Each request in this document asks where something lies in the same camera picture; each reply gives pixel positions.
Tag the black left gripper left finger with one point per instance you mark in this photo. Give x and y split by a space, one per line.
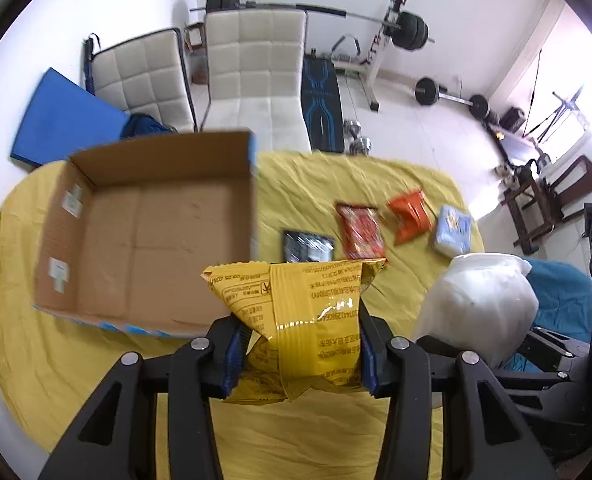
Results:
113 436

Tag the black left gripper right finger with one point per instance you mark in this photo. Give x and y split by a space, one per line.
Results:
396 369

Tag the white zip bag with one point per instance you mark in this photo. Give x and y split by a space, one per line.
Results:
483 302

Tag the light blue tissue pack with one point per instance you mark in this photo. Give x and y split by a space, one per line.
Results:
452 236

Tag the yellow snack bag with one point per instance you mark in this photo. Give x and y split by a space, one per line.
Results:
306 316

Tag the orange snack packet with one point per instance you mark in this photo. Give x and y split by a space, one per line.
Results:
412 214

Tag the red snack packet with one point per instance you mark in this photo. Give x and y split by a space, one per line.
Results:
361 234

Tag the black snack packet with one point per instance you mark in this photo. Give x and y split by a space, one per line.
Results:
301 246

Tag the blue cloth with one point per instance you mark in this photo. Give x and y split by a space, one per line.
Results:
560 294

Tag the dark wooden chair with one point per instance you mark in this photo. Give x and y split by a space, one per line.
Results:
559 202

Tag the open cardboard box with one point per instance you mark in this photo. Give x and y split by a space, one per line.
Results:
132 226

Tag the dark blue garment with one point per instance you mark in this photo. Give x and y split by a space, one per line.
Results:
143 125

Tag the chrome dumbbell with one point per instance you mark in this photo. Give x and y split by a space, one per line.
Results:
359 145

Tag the blue floor mat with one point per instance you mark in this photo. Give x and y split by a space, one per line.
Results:
61 119

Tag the barbell on floor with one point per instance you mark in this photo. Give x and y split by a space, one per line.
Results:
428 93

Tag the white padded chair left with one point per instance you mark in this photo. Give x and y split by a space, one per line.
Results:
145 75

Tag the white padded chair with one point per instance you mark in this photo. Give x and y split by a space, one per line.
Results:
254 60
145 75

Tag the barbell on rack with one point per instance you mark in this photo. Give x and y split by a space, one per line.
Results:
407 31

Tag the weight bench rack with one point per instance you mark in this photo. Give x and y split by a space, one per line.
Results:
366 69

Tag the white padded chair right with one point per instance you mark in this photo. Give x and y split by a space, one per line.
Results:
254 60

